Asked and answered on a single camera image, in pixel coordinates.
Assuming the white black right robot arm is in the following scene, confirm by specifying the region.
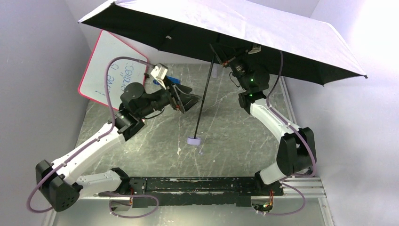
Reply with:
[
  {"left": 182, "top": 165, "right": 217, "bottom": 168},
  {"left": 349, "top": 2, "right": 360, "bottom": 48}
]
[{"left": 210, "top": 43, "right": 316, "bottom": 185}]

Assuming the blue stapler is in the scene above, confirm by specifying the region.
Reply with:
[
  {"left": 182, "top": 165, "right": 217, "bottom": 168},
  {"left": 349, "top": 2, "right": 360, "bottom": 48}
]
[{"left": 153, "top": 76, "right": 181, "bottom": 85}]

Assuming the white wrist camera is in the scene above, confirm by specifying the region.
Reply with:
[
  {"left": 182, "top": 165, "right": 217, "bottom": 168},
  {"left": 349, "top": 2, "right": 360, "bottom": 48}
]
[
  {"left": 150, "top": 63, "right": 168, "bottom": 83},
  {"left": 248, "top": 43, "right": 262, "bottom": 55}
]

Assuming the pink framed whiteboard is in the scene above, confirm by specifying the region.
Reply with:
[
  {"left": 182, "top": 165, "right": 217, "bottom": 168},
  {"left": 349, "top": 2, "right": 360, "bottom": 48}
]
[{"left": 78, "top": 31, "right": 148, "bottom": 110}]

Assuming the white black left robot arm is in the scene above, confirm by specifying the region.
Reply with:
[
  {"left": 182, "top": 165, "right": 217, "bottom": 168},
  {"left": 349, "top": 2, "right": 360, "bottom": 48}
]
[{"left": 35, "top": 78, "right": 200, "bottom": 212}]

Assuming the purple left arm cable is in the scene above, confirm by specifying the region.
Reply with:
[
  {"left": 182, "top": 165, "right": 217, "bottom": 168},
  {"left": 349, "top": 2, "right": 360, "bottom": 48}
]
[{"left": 26, "top": 56, "right": 157, "bottom": 214}]

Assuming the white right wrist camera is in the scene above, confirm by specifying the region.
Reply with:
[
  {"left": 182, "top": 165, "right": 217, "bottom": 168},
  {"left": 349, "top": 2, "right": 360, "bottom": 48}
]
[{"left": 248, "top": 43, "right": 262, "bottom": 55}]

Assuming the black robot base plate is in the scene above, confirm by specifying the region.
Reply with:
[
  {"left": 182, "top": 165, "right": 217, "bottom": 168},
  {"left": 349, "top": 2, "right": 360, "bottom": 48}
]
[{"left": 115, "top": 177, "right": 284, "bottom": 208}]

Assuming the black and lavender umbrella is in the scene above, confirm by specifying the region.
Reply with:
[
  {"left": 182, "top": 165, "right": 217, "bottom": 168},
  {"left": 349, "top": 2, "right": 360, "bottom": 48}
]
[{"left": 78, "top": 0, "right": 368, "bottom": 148}]

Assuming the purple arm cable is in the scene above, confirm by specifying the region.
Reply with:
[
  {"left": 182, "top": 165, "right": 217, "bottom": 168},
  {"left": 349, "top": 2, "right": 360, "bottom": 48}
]
[
  {"left": 26, "top": 56, "right": 157, "bottom": 214},
  {"left": 266, "top": 49, "right": 318, "bottom": 217}
]

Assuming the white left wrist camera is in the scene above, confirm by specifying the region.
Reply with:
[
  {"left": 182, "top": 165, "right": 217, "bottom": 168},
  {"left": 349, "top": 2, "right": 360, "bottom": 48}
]
[{"left": 150, "top": 63, "right": 168, "bottom": 83}]

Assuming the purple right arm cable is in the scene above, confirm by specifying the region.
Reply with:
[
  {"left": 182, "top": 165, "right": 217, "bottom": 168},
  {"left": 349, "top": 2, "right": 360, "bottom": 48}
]
[{"left": 266, "top": 49, "right": 318, "bottom": 217}]

